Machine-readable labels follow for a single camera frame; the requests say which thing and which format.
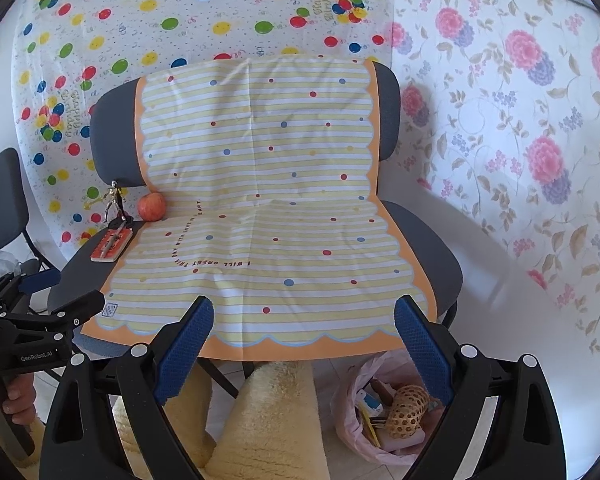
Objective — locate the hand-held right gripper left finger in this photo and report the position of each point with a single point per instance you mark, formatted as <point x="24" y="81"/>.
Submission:
<point x="185" y="345"/>

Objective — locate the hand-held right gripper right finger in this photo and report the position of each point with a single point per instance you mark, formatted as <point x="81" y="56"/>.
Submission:
<point x="420" y="345"/>

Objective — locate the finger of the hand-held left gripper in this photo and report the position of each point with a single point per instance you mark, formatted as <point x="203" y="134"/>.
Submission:
<point x="80" y="310"/>
<point x="40" y="280"/>

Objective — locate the woven bamboo basket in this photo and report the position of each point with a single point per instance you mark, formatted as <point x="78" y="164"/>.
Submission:
<point x="405" y="410"/>

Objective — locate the pink plastic trash bag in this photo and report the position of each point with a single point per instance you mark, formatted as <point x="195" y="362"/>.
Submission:
<point x="345" y="430"/>

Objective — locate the person's left hand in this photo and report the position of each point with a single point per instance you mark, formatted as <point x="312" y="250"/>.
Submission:
<point x="22" y="400"/>

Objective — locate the clear plastic bag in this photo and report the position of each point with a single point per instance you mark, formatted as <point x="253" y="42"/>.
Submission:
<point x="2" y="260"/>

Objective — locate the orange spiral notebook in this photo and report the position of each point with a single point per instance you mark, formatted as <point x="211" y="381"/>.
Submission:
<point x="102" y="252"/>

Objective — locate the clear ballpoint pen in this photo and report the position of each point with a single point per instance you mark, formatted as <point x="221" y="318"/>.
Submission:
<point x="115" y="237"/>

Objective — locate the black side chair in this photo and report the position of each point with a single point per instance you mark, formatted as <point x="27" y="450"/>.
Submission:
<point x="5" y="185"/>

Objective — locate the gold action figurine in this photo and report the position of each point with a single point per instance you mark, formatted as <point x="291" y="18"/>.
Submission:
<point x="114" y="200"/>

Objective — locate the red apple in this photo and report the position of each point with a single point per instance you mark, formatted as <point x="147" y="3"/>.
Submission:
<point x="152" y="206"/>

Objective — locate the grey office chair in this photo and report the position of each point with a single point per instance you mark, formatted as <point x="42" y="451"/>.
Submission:
<point x="112" y="135"/>

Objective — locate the yellow striped plastic sheet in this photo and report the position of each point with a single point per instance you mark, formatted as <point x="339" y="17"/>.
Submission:
<point x="280" y="185"/>

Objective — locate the floral print wall cloth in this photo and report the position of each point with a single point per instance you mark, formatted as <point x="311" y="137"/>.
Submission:
<point x="505" y="110"/>

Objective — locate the balloon print wall cloth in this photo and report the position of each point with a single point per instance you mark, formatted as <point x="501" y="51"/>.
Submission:
<point x="130" y="35"/>

